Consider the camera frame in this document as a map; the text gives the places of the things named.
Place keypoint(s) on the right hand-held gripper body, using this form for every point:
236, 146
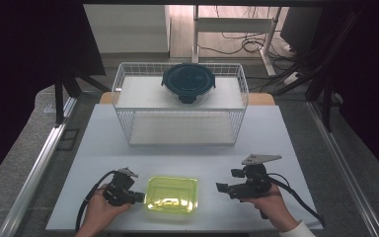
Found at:
255, 184

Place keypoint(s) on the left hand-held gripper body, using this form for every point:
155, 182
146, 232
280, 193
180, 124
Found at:
120, 189

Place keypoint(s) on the yellow-green rectangular plastic container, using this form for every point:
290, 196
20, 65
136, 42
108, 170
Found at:
171, 195

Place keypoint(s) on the round dark teal lidded container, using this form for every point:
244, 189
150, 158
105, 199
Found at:
188, 81

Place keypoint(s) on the person's right hand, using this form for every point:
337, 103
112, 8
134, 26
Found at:
274, 209

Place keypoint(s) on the person's left hand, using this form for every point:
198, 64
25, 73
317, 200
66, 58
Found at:
100, 214

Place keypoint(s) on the black metal stand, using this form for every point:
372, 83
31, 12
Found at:
59, 98
325, 95

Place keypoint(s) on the black curtain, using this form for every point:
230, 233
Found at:
19, 65
368, 75

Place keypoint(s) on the white cabinet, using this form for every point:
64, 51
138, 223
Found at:
128, 28

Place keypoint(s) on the aluminium rail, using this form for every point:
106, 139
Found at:
36, 174
342, 164

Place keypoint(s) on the white desk frame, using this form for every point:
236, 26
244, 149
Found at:
233, 24

